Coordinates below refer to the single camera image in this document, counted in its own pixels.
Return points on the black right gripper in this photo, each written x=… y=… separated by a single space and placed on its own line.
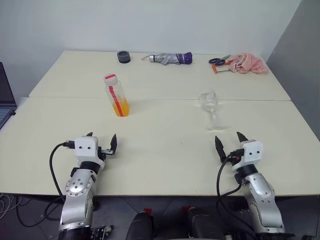
x=237 y=161

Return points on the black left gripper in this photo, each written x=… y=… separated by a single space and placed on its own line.
x=103 y=156

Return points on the clear wine glass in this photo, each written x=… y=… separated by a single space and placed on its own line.
x=208 y=100

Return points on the red and white small box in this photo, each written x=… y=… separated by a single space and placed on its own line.
x=110 y=79

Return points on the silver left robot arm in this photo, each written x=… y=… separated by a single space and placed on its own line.
x=75 y=187

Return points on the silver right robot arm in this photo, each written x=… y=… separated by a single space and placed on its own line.
x=260 y=190

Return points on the orange juice bottle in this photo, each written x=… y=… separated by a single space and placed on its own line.
x=122 y=107

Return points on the pink towel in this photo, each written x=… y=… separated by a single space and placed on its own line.
x=250 y=63

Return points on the dark rounded shape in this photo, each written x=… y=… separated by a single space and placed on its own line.
x=140 y=226
x=202 y=223

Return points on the black round lid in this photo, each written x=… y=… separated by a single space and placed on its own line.
x=123 y=57

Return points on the folded grey purple umbrella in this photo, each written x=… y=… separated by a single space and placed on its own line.
x=170 y=58

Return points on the dark laptop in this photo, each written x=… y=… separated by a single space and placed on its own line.
x=5 y=95

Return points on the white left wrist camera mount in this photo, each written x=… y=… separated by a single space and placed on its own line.
x=86 y=150

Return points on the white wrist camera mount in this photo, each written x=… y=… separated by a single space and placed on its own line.
x=86 y=150
x=252 y=152

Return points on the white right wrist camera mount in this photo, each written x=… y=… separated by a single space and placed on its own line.
x=252 y=152

